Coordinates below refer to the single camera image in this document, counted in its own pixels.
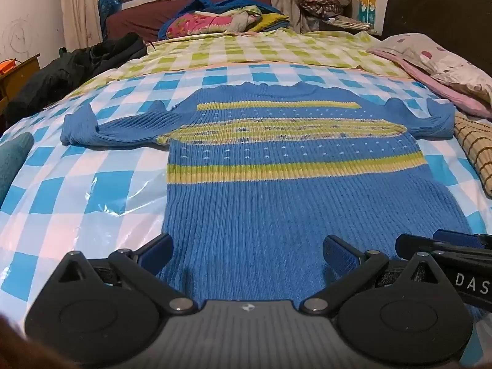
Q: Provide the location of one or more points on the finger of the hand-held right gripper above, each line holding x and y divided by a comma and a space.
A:
413, 246
457, 237

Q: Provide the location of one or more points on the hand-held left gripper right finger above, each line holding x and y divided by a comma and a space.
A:
340, 255

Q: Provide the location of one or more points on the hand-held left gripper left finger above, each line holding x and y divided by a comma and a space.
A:
159, 251

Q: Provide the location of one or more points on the blue striped knit sweater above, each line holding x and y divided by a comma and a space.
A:
276, 184

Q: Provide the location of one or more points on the beige striped knit sweater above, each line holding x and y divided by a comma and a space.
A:
476, 146

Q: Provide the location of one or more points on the blue checked plastic bed sheet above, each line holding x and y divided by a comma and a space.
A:
77, 200

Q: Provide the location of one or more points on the pink pillow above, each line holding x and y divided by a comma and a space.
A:
453, 94

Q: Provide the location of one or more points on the teal cloth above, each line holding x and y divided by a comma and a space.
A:
13, 161

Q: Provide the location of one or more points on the white dotted pillow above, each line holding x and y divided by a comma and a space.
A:
442, 61

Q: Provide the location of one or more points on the black jacket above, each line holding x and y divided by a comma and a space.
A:
73, 69

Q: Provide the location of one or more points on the green checked plastic bed sheet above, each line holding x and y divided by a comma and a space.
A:
238, 50

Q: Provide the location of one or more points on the wooden side table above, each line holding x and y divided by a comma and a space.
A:
19, 80

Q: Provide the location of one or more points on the dark wooden headboard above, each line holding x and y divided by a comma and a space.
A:
434, 7

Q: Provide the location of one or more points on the stack of papers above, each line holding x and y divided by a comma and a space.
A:
351, 22

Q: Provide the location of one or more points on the pink floral quilt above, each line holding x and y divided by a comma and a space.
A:
200, 23

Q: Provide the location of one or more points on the maroon sofa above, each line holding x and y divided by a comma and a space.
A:
142, 13

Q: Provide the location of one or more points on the orange object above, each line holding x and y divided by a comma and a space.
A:
7, 66

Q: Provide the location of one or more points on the yellow folded cloth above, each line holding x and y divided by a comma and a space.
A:
271, 21

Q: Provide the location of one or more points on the yellow and blue carton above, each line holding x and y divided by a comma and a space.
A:
367, 5

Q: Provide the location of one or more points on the blue plastic bag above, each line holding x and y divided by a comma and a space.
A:
108, 11

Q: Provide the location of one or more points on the pile of colourful bedding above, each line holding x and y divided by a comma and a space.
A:
215, 4

